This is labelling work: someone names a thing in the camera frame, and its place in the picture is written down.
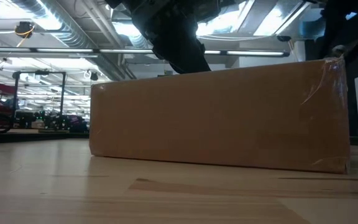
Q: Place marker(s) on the brown taped cardboard box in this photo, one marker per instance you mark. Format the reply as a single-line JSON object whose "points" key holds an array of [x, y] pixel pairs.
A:
{"points": [[216, 121]]}

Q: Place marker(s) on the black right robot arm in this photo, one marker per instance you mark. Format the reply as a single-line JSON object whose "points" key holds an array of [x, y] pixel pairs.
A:
{"points": [[334, 25]]}

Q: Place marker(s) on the dark ceiling dome sensor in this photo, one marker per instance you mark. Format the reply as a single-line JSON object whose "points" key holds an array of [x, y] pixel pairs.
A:
{"points": [[283, 38]]}

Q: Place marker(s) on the dark background robot station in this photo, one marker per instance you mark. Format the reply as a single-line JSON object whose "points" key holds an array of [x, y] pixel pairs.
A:
{"points": [[57, 123]]}

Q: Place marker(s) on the black hanging camera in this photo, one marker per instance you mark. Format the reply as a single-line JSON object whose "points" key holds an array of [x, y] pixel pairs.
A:
{"points": [[94, 76]]}

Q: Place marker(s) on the silver ribbed air duct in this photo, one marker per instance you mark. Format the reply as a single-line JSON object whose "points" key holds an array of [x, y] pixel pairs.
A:
{"points": [[64, 28]]}

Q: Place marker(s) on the black background gantry frame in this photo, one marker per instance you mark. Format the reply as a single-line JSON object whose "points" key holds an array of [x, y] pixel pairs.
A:
{"points": [[39, 72]]}

